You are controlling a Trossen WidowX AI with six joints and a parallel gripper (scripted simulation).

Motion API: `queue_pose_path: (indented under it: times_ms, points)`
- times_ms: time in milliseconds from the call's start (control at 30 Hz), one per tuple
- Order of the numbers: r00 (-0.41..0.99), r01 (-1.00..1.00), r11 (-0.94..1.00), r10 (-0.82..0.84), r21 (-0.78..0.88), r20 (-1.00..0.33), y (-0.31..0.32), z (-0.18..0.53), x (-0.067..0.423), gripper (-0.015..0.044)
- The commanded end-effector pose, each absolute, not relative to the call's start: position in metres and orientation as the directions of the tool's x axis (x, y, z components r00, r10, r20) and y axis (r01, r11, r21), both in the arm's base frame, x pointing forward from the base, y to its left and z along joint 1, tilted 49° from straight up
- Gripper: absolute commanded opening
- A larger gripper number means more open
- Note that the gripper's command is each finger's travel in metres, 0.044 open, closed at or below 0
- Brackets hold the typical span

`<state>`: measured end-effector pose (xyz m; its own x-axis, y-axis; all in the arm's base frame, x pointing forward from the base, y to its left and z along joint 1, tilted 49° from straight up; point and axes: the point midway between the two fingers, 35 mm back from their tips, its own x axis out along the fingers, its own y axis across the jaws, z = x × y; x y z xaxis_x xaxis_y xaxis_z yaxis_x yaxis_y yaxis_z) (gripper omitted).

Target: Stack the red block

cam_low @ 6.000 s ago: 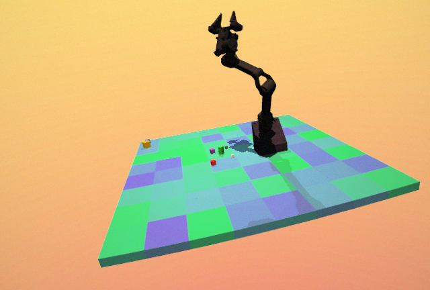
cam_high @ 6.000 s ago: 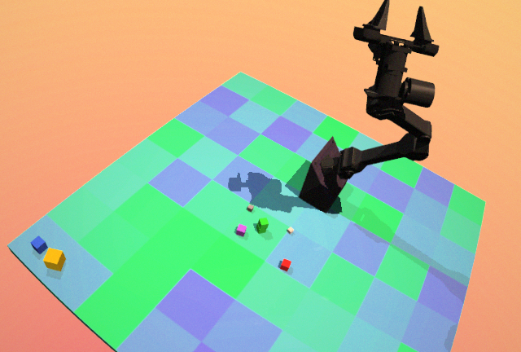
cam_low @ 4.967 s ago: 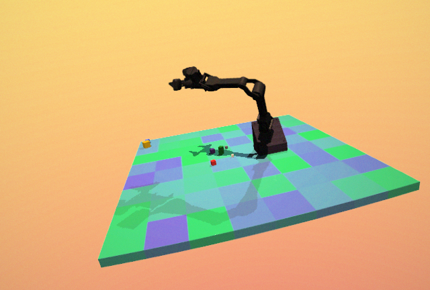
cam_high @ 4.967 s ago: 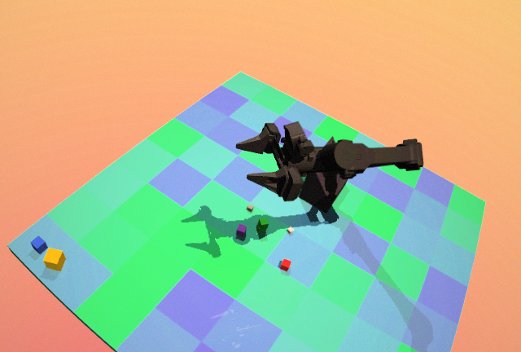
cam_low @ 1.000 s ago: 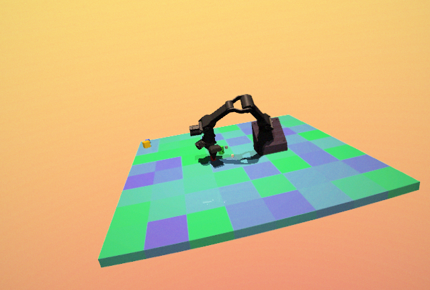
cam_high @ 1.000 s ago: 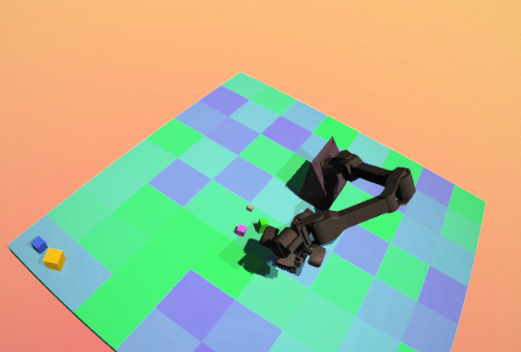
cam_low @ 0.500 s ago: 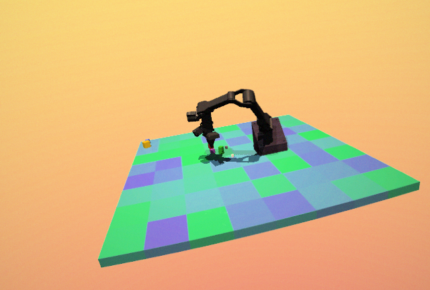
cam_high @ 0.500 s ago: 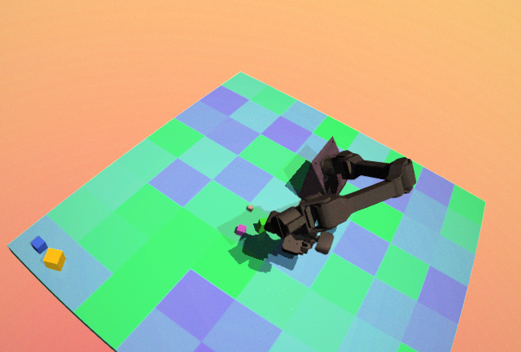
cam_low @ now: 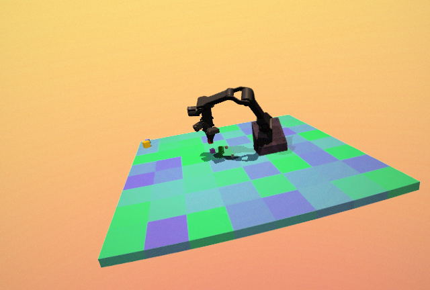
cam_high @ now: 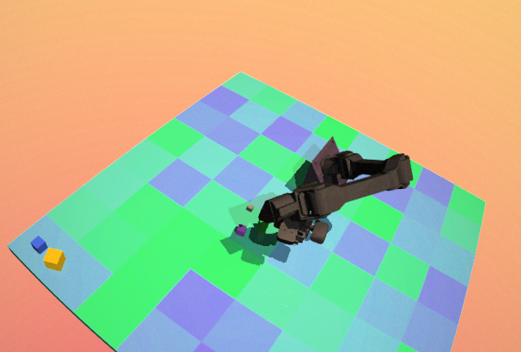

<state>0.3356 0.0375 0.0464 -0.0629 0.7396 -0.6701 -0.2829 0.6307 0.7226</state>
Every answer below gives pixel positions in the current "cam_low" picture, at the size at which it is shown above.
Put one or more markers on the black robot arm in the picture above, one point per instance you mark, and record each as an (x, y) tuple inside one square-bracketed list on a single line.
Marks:
[(204, 105)]

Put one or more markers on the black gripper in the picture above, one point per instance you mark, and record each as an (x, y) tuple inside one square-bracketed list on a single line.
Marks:
[(209, 129)]

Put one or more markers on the yellow cube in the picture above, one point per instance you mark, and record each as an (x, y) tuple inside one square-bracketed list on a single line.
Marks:
[(146, 144)]

